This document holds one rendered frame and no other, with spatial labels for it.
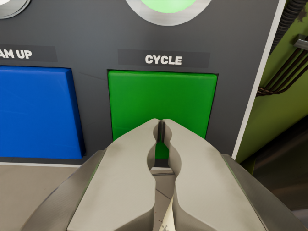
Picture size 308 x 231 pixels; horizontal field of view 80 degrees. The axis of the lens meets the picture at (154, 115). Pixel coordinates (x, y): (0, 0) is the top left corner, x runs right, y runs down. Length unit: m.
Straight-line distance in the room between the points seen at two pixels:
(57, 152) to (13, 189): 1.21
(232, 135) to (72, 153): 0.13
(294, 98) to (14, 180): 1.36
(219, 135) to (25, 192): 1.25
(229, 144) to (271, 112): 0.40
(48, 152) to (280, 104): 0.49
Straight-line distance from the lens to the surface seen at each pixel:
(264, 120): 0.59
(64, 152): 0.17
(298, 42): 0.41
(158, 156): 0.16
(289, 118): 0.57
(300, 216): 0.54
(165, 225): 0.49
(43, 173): 1.32
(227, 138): 0.16
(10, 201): 1.36
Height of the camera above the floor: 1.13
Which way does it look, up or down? 58 degrees down
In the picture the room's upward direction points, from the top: 3 degrees clockwise
